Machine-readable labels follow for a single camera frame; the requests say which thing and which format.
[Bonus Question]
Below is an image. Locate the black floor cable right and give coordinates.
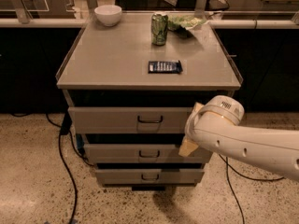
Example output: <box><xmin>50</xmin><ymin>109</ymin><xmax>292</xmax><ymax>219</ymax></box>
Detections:
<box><xmin>218</xmin><ymin>154</ymin><xmax>286</xmax><ymax>224</ymax></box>

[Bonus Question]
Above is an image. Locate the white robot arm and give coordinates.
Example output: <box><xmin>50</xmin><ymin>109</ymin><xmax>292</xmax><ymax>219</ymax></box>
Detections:
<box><xmin>178</xmin><ymin>95</ymin><xmax>299</xmax><ymax>181</ymax></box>

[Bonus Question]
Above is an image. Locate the black floor cable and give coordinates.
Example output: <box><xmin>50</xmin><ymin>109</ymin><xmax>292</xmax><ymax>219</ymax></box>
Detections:
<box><xmin>218</xmin><ymin>154</ymin><xmax>286</xmax><ymax>224</ymax></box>
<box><xmin>45</xmin><ymin>113</ymin><xmax>94</xmax><ymax>224</ymax></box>

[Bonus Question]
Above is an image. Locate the grey bottom drawer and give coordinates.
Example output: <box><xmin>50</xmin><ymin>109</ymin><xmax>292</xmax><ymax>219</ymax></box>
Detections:
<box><xmin>95</xmin><ymin>169</ymin><xmax>204</xmax><ymax>186</ymax></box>

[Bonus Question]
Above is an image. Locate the grey middle drawer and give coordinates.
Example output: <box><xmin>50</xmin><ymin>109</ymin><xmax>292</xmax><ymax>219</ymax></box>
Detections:
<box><xmin>84</xmin><ymin>144</ymin><xmax>212</xmax><ymax>163</ymax></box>

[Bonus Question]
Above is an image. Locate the white horizontal railing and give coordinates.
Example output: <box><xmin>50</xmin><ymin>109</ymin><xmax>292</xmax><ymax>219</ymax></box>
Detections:
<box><xmin>0</xmin><ymin>19</ymin><xmax>299</xmax><ymax>29</ymax></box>

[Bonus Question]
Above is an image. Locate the grey drawer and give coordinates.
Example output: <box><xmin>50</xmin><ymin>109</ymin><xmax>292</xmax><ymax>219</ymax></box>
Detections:
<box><xmin>84</xmin><ymin>144</ymin><xmax>212</xmax><ymax>163</ymax></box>
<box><xmin>68</xmin><ymin>107</ymin><xmax>192</xmax><ymax>134</ymax></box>
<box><xmin>95</xmin><ymin>169</ymin><xmax>204</xmax><ymax>186</ymax></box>

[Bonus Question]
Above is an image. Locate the green soda can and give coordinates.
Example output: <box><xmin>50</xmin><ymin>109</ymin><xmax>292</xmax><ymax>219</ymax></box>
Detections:
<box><xmin>151</xmin><ymin>12</ymin><xmax>168</xmax><ymax>46</ymax></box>

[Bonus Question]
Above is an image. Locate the grey drawer cabinet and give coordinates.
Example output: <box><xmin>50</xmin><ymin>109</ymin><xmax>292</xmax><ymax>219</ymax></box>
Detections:
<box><xmin>57</xmin><ymin>12</ymin><xmax>242</xmax><ymax>189</ymax></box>

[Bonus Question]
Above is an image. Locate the black floor cable left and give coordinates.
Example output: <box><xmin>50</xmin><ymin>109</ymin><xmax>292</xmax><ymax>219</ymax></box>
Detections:
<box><xmin>45</xmin><ymin>113</ymin><xmax>94</xmax><ymax>224</ymax></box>

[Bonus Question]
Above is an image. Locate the grey top drawer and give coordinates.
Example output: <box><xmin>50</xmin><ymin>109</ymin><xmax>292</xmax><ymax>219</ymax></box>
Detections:
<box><xmin>68</xmin><ymin>107</ymin><xmax>192</xmax><ymax>134</ymax></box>

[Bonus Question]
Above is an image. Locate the white ceramic bowl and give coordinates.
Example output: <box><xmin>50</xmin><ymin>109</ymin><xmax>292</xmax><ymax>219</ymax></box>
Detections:
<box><xmin>94</xmin><ymin>5</ymin><xmax>122</xmax><ymax>26</ymax></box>

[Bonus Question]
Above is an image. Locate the green chip bag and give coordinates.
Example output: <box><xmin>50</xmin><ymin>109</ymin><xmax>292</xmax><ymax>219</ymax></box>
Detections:
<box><xmin>167</xmin><ymin>15</ymin><xmax>206</xmax><ymax>37</ymax></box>

